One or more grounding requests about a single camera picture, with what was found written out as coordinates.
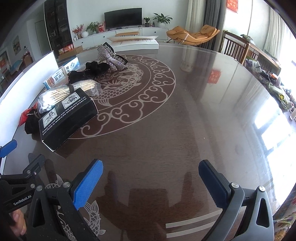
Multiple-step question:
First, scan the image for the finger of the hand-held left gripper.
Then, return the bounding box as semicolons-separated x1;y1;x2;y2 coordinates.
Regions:
0;140;18;160
22;154;46;183

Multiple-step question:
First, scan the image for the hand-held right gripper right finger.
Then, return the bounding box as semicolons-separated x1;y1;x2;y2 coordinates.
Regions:
198;159;274;241

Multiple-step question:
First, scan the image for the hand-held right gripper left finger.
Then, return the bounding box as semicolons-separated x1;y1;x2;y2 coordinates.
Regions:
24;159;104;241

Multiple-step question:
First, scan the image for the black printed cardboard box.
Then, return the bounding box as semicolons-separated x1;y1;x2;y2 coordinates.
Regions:
38;88;99;152

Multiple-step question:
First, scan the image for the bag of cotton swabs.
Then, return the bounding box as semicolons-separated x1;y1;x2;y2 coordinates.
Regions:
38;85;74;113

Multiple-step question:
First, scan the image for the white storage box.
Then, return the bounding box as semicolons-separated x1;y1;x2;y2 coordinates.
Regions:
0;50;59;172

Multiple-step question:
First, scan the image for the bundle of toothpicks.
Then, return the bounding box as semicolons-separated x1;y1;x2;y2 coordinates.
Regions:
69;80;101;97

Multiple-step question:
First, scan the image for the black plush scrunchie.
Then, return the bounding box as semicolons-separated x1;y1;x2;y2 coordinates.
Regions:
67;71;95;84
85;61;111;75

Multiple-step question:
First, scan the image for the rhinestone hair claw clip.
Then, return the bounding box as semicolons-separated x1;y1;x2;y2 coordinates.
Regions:
97;42;129;72

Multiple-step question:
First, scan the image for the person's left hand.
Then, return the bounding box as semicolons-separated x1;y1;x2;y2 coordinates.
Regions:
10;209;27;237

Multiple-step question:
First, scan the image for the black beaded hair accessory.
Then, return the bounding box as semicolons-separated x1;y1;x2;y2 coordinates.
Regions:
24;109;44;135

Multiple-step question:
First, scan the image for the red packet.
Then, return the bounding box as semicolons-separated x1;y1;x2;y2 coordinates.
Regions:
18;103;38;127

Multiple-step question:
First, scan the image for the table with blue cloth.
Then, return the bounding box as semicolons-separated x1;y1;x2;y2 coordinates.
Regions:
9;61;23;72

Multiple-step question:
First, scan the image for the blue white medicine box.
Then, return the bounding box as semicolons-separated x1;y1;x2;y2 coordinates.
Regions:
43;70;70;90
62;57;80;75

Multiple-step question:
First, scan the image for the pile of assorted clutter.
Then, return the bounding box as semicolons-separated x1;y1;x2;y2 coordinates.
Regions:
244;58;296;121

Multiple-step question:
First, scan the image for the dark glass display cabinet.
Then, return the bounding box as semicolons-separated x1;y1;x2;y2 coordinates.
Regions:
44;0;74;59

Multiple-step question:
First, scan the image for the white tv cabinet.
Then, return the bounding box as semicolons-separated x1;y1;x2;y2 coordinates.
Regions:
73;27;169;50

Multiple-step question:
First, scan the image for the red flower arrangement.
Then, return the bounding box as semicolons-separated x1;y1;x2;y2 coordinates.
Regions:
72;24;84;39

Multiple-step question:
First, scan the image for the wooden slatted chair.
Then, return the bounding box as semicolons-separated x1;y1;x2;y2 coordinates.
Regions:
222;31;251;64

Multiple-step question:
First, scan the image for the bushy green potted plant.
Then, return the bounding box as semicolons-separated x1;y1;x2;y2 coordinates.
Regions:
86;22;100;35

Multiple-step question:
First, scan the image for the wooden bench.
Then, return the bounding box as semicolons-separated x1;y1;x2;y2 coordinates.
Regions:
115;30;140;37

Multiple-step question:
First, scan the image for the orange rocking chair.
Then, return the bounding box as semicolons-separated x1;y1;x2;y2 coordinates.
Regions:
166;24;221;48

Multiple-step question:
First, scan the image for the white curtain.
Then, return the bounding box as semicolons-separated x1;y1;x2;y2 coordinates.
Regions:
184;0;204;47

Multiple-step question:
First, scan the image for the sheer window curtain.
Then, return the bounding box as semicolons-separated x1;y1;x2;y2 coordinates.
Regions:
264;7;292;61

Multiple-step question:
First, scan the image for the black television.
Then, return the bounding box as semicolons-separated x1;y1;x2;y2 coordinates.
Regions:
104;8;142;30

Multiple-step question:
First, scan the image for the grey curtain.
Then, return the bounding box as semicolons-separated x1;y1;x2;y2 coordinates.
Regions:
202;0;223;50

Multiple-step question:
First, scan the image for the large green potted plant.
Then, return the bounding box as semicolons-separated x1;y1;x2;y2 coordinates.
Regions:
153;13;173;29

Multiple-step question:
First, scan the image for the framed wall picture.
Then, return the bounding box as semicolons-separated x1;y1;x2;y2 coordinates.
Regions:
12;35;22;55

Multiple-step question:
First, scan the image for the red wall decoration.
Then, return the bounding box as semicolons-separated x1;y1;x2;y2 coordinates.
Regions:
226;0;238;12

